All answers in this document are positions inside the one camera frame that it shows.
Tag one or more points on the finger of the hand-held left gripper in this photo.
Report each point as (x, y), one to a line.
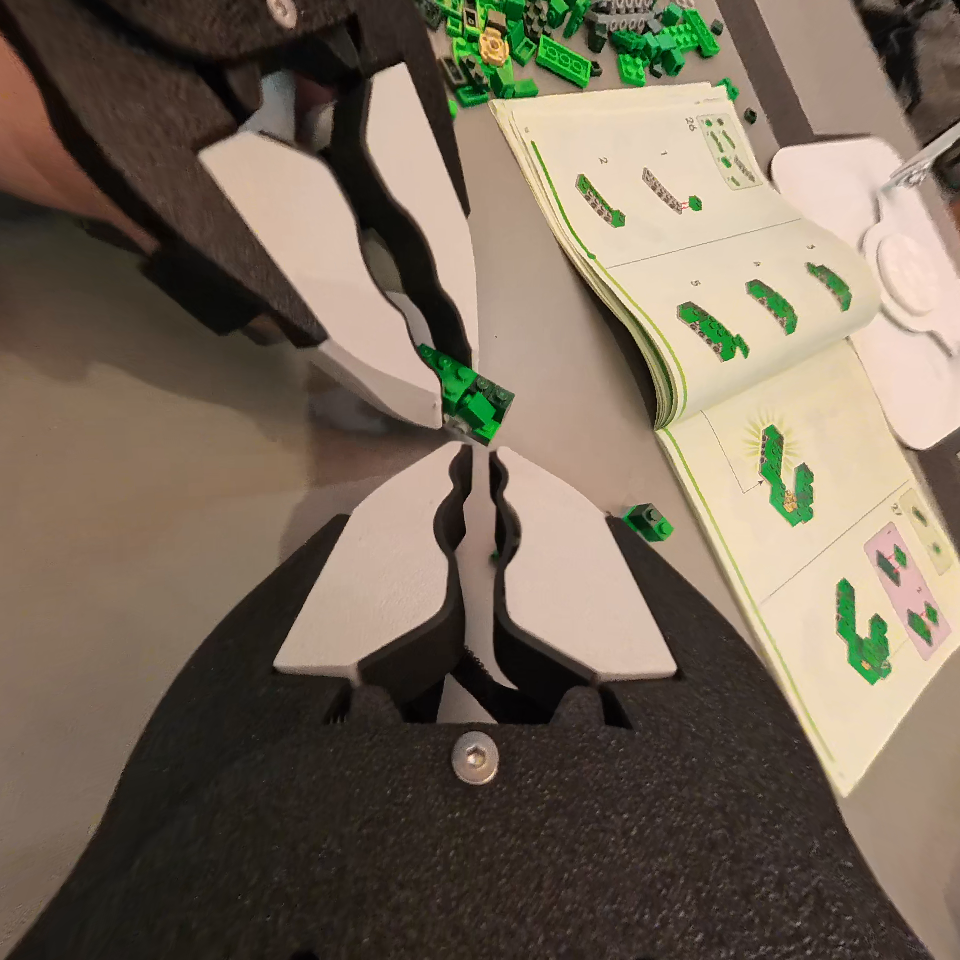
(307, 255)
(424, 187)

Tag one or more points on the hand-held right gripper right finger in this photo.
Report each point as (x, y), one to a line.
(585, 600)

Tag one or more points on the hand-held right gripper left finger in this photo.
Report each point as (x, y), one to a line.
(360, 592)

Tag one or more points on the small green brick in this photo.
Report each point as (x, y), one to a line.
(649, 521)

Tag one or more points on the green brick assembly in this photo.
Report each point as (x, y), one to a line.
(469, 397)

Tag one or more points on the person's left hand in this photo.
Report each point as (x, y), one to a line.
(37, 150)

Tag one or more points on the pile of green bricks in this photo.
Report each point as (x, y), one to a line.
(570, 45)

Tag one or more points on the open instruction booklet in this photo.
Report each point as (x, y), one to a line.
(750, 247)

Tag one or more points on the white flower-shaped tray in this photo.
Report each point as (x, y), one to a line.
(817, 176)

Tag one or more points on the clear plastic piece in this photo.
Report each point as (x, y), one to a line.
(926, 157)

